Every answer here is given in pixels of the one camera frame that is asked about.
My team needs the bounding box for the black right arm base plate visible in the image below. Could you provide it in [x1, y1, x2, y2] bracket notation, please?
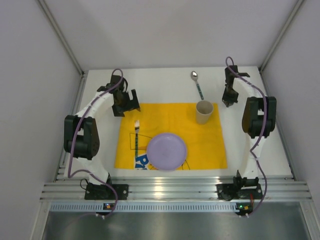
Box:
[216, 183, 263, 201]

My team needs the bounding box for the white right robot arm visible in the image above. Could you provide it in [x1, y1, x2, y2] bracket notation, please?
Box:
[218, 64, 277, 201]

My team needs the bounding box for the right aluminium frame post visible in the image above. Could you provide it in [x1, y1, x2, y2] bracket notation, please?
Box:
[258, 0, 306, 73]

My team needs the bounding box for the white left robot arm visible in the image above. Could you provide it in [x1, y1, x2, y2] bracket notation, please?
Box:
[63, 73, 140, 196]

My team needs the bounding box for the purple plastic plate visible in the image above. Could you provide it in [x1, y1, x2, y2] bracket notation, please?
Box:
[146, 132, 188, 171]

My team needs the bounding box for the left aluminium frame post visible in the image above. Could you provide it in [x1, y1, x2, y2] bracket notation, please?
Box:
[35, 0, 85, 77]

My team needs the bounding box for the beige paper cup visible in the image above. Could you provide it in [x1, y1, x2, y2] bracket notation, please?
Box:
[195, 100, 214, 125]

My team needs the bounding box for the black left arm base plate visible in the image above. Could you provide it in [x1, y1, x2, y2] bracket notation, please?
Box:
[84, 183, 129, 200]

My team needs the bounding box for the metal fork teal handle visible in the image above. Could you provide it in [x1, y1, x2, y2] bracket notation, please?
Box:
[134, 120, 140, 158]

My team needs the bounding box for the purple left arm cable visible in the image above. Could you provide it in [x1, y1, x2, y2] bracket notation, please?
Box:
[67, 68, 125, 218]

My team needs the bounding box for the metal spoon teal handle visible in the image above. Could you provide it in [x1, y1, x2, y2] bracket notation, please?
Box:
[190, 70, 204, 101]

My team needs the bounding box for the aluminium frame post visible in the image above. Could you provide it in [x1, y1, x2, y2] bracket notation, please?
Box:
[258, 0, 306, 73]
[35, 0, 85, 77]

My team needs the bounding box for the aluminium mounting rail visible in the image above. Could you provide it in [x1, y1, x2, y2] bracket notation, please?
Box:
[40, 166, 312, 202]

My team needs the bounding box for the yellow pikachu cloth placemat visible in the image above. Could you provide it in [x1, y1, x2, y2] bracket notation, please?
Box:
[114, 103, 228, 171]

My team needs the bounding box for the slotted grey cable duct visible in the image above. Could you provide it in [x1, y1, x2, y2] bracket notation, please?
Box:
[50, 201, 252, 213]

